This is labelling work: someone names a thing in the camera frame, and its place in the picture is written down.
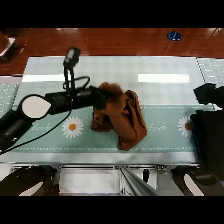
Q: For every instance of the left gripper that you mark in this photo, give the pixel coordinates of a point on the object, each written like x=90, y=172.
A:
x=100, y=97

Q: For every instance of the brown T-shirt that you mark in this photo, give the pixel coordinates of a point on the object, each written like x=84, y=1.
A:
x=125, y=120

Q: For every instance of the black garment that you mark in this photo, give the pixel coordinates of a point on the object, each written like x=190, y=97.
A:
x=210, y=140

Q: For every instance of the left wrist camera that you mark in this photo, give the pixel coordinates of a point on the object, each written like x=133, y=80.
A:
x=72, y=55

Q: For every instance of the silver frame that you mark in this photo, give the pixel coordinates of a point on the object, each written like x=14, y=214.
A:
x=90, y=180

